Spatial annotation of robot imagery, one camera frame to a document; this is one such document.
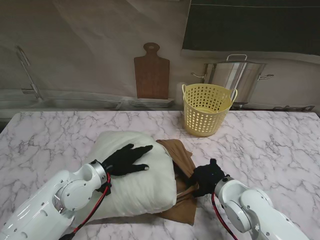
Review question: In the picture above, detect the chrome kitchen faucet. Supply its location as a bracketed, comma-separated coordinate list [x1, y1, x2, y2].
[16, 46, 45, 101]

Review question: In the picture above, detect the red black arm cable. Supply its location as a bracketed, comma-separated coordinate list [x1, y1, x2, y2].
[58, 172, 113, 240]
[211, 192, 241, 240]

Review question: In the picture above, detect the steel kitchen sink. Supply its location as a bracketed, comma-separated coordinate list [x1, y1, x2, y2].
[0, 96, 125, 111]

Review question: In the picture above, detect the yellow perforated laundry basket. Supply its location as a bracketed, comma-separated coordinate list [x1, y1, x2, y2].
[181, 83, 239, 138]

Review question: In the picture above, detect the white cylindrical candle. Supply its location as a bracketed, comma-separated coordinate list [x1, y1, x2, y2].
[175, 81, 186, 105]

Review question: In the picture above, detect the white pillow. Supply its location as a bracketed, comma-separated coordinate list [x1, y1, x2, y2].
[83, 129, 177, 222]

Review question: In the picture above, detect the stack of white plates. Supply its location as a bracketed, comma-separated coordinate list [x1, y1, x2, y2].
[127, 97, 176, 109]

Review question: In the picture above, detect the red black right arm cable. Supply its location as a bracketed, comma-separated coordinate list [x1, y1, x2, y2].
[211, 192, 241, 240]

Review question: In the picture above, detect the dark range hood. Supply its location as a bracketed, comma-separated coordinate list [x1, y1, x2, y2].
[181, 0, 320, 56]

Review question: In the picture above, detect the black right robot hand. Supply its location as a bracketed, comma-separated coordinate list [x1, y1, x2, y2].
[184, 158, 226, 198]

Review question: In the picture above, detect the large steel stock pot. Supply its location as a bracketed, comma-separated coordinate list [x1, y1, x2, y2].
[191, 53, 275, 104]

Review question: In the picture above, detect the red black left arm cable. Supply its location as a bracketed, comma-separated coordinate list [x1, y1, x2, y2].
[58, 172, 113, 240]

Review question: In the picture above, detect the brown pillowcase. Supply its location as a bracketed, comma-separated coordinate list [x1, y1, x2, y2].
[155, 139, 198, 227]

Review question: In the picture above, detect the brown wooden cutting board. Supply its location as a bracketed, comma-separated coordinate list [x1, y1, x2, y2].
[133, 42, 171, 100]

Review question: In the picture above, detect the black stove grate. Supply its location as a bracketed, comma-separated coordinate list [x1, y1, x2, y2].
[272, 104, 316, 112]

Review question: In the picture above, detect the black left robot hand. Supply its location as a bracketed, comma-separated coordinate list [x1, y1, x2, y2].
[102, 143, 154, 177]

